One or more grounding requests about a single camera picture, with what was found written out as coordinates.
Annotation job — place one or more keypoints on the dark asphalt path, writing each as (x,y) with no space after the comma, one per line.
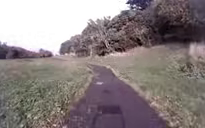
(111,93)

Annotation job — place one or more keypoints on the manhole cover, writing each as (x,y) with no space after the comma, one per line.
(109,109)

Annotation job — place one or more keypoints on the row of trees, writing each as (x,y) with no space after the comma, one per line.
(140,26)

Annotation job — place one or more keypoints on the grass verge with slope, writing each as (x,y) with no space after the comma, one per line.
(170,73)

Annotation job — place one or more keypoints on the grass field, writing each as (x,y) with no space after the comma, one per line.
(30,90)

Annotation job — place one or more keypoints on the row of reddish bushes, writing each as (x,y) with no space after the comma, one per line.
(13,52)

